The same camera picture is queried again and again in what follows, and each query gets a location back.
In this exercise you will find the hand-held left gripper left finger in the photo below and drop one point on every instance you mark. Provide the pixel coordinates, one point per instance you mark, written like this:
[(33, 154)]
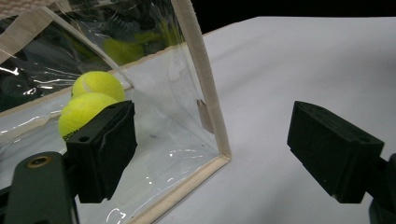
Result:
[(106, 149)]

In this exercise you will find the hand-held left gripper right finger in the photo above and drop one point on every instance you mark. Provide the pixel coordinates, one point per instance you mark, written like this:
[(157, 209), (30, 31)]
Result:
[(336, 149)]

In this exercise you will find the yellow tennis ball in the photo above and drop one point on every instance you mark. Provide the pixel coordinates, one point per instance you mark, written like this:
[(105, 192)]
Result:
[(99, 84), (79, 115)]

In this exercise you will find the clear plastic bag beige trim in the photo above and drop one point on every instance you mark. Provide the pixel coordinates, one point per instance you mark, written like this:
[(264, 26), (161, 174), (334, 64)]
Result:
[(174, 124)]

